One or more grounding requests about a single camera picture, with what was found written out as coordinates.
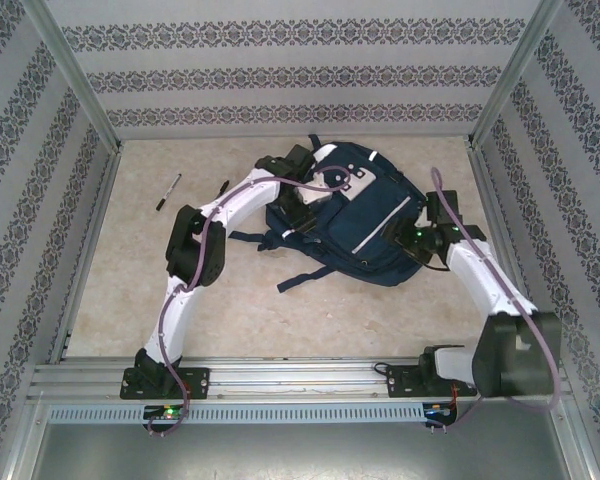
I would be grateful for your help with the navy blue backpack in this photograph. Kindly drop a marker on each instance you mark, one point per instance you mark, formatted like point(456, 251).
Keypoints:
point(370, 220)

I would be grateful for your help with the silver marker pen black cap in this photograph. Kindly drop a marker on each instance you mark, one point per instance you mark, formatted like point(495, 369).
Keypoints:
point(168, 191)

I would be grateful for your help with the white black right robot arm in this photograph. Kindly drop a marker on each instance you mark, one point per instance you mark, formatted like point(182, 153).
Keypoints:
point(467, 285)

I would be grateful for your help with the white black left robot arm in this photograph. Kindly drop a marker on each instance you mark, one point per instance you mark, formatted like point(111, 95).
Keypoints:
point(245, 207)

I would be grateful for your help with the small controller circuit board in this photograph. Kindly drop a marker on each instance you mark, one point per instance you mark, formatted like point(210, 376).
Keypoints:
point(166, 413)
point(440, 411)

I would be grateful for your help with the grey metal shelf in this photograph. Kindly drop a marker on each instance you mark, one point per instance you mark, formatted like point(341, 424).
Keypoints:
point(300, 455)

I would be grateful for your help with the aluminium side rail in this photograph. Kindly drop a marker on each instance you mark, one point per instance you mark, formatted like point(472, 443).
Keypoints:
point(87, 250)
point(505, 225)

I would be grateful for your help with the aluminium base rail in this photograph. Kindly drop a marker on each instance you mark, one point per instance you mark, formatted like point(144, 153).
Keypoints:
point(300, 380)

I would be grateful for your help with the aluminium frame post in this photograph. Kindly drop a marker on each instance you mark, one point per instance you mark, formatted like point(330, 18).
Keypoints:
point(75, 75)
point(520, 75)

